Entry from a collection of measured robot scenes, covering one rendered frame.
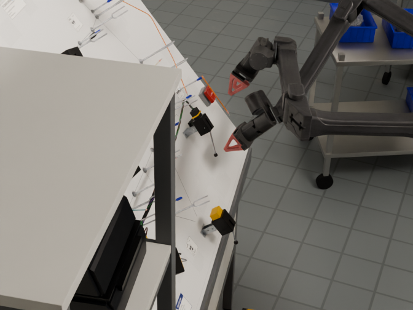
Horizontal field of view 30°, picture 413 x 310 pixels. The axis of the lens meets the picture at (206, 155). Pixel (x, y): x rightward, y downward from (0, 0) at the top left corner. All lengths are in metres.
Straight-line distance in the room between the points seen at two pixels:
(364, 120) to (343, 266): 1.83
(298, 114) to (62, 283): 1.14
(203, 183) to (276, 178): 1.74
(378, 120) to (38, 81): 0.96
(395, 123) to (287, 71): 0.37
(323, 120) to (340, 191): 2.25
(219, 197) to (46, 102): 1.36
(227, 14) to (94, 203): 5.04
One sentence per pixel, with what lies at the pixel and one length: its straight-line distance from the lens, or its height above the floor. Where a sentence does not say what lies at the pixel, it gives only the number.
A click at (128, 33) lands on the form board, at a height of 1.39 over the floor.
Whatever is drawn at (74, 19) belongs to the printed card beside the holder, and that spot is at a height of 1.53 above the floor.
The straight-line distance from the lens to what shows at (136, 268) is 1.50.
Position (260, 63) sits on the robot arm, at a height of 1.43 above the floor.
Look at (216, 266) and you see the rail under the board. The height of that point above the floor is 0.86.
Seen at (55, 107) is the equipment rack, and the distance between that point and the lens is 1.31.
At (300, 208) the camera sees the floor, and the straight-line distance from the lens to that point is 4.06.
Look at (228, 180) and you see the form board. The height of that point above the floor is 0.91.
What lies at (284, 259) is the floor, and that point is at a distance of 3.76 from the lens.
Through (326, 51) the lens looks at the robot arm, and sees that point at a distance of 2.51.
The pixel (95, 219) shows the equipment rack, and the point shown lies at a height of 1.85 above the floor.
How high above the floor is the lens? 2.53
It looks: 35 degrees down
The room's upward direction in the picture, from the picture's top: 1 degrees clockwise
